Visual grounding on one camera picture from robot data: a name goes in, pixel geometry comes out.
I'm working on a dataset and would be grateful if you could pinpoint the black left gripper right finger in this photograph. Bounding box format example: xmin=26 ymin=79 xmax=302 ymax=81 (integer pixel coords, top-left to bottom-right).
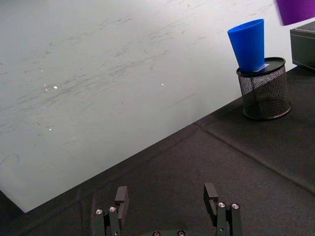
xmin=203 ymin=183 xmax=243 ymax=236

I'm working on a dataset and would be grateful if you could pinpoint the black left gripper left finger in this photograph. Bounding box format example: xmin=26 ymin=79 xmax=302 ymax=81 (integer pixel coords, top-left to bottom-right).
xmin=94 ymin=186 xmax=130 ymax=236

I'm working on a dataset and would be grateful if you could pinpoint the black table cloth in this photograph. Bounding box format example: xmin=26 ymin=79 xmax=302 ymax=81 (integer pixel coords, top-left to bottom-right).
xmin=0 ymin=65 xmax=315 ymax=236

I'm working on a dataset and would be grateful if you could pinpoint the blue plastic cup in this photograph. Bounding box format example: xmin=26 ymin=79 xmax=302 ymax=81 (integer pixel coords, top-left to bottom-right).
xmin=226 ymin=18 xmax=269 ymax=74

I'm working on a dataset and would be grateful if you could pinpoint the black box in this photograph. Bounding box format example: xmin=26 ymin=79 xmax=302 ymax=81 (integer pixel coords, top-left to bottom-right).
xmin=289 ymin=20 xmax=315 ymax=72

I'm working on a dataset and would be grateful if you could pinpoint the purple plastic cup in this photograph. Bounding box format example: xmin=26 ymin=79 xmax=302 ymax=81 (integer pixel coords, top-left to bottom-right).
xmin=275 ymin=0 xmax=315 ymax=26

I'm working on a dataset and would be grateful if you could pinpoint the black wire mesh holder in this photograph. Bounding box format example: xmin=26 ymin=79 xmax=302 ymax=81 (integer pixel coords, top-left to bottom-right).
xmin=236 ymin=57 xmax=292 ymax=120

